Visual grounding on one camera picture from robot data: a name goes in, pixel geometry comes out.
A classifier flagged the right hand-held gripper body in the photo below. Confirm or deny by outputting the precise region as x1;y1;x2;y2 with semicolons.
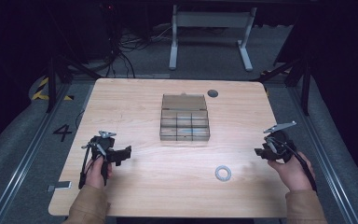
262;120;298;164

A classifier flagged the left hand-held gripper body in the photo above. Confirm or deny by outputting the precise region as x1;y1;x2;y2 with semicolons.
81;130;121;188

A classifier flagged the person's left hand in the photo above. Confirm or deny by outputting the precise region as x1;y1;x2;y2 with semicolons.
84;154;114;190

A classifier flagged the person's right hand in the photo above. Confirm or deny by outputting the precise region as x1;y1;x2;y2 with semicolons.
267;151;317;192

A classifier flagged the clear plastic compartment box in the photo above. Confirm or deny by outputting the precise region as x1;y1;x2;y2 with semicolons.
158;92;212;143

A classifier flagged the black metal stand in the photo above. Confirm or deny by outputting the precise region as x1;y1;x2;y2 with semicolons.
44;55;104;114
250;55;312;117

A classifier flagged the yellow black floor tape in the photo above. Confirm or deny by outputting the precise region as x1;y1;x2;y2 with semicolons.
31;77;76;102

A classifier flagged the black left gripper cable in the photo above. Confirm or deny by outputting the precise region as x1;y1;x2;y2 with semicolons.
77;145;95;190

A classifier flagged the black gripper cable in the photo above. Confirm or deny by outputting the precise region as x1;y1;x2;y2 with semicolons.
77;145;95;190
271;136;319;192

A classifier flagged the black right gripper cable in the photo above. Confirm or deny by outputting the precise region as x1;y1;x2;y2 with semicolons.
271;136;319;192

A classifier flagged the metal floor rail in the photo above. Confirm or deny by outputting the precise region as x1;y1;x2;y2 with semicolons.
0;81;75;224
286;87;358;224

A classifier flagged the grey ring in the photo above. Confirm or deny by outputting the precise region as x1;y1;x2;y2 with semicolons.
214;164;233;183

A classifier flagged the small metal bracket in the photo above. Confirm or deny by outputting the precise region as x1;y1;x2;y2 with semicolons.
46;180;73;193

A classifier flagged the tangle of black floor cables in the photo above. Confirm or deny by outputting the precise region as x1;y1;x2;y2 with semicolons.
104;18;175;78

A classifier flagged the white metal desk frame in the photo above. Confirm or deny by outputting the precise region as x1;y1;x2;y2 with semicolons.
168;4;258;73

